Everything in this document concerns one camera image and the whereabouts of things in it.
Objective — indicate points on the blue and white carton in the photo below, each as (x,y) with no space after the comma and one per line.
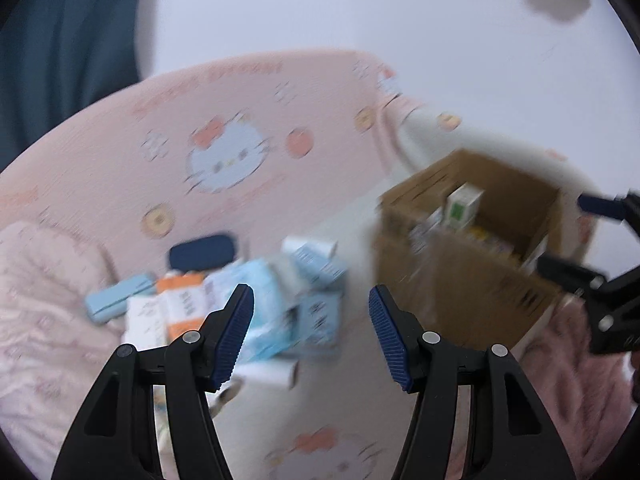
(320,320)

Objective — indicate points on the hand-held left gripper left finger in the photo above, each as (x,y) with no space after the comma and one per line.
(233,330)

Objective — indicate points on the large light blue box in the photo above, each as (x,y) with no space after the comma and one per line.
(265,300)

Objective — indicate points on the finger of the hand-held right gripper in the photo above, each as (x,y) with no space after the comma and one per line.
(570,272)
(600,205)

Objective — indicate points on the white and green box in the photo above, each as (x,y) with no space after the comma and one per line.
(462,207)

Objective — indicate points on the pink fuzzy blanket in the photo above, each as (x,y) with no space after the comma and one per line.
(575,400)

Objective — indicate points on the pale pink quilted cloth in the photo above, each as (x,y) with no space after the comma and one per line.
(45,320)

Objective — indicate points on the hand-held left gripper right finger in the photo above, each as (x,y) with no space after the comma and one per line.
(391,332)

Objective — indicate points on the orange and white box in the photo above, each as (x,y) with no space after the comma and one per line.
(182,305)

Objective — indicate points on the light blue striped box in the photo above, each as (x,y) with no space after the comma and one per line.
(315,260)

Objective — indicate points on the light blue flat case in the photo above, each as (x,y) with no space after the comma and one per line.
(117,300)

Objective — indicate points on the dark teal curtain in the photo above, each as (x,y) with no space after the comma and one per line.
(65,50)

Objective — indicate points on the small white tube box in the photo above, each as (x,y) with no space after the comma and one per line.
(267,374)

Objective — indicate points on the navy blue case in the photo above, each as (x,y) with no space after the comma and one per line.
(202,252)

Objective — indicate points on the pink cartoon print bedsheet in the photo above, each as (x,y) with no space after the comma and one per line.
(150,175)

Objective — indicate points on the brown cardboard box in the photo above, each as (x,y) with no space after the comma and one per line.
(465,295)

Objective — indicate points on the plain white box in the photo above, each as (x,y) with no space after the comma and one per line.
(145,322)

